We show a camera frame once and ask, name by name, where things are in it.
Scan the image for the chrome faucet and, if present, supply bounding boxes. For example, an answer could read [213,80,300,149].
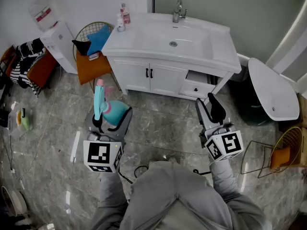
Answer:
[172,0,188,23]

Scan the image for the gold wire chair orange seat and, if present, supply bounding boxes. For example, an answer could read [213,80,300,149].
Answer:
[72,21,121,93]

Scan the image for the black pillow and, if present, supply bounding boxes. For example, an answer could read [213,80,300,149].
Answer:
[71,39,92,56]

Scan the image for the white round floor appliance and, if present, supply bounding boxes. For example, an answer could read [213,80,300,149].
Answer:
[0,185,28,217]

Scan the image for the person's left forearm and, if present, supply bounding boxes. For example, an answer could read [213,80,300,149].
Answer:
[96,169,129,210]

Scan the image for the person's grey clothed body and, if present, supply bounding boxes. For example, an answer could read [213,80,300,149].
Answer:
[90,161,267,230]

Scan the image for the blue star pillow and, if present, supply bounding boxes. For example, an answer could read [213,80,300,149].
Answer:
[86,23,112,57]

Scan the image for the black wire frame stand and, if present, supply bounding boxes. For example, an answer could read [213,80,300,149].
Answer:
[240,140,274,175]

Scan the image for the clear water jug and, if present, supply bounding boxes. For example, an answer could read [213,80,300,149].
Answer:
[28,0,63,32]

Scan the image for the gold wire chair orange cushion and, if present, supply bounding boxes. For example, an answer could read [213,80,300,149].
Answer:
[257,126,304,179]

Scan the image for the black floor cable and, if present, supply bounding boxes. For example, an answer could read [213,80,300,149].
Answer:
[118,164,149,184]

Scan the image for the black and white striped cloth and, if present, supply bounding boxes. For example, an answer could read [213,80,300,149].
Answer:
[9,37,47,98]

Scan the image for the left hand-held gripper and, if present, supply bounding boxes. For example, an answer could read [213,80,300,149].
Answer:
[83,106,133,173]

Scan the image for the white vanity cabinet with sink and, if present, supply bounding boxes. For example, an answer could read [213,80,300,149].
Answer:
[101,12,242,102]

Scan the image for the teal and pink spray bottle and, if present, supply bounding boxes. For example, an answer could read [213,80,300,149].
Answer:
[93,79,130,127]

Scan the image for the white water dispenser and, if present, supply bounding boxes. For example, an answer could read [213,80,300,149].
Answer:
[39,21,78,75]

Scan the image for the white floor cable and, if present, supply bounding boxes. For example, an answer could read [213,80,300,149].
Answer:
[9,66,62,189]

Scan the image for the person's right forearm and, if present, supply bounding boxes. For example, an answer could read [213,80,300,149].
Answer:
[209,159,243,201]

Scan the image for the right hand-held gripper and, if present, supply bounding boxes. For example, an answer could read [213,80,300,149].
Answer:
[195,92,244,163]

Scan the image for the white flat strip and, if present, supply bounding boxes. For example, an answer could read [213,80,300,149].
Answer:
[70,130,82,164]

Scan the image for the small white pump bottle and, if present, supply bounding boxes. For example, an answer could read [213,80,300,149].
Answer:
[116,13,126,33]

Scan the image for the dark green bin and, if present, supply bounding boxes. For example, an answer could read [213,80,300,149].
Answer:
[230,80,274,127]

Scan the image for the clear bag with green item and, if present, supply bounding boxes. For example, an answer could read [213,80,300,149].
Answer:
[7,101,33,138]

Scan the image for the pink clear bottle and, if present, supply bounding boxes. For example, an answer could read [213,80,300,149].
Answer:
[119,2,131,25]

